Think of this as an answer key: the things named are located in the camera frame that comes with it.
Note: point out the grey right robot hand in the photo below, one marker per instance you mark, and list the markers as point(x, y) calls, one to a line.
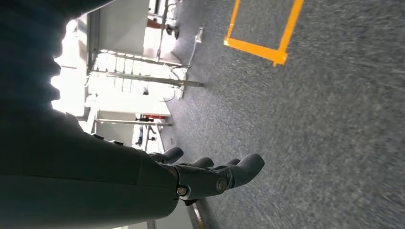
point(95, 183)

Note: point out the steel workbench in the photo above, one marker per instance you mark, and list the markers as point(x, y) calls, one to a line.
point(158, 80)

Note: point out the white floor socket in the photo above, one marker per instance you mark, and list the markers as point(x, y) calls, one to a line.
point(199, 34)

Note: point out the yellow floor tape square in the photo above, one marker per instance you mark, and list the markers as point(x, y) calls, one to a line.
point(253, 49)

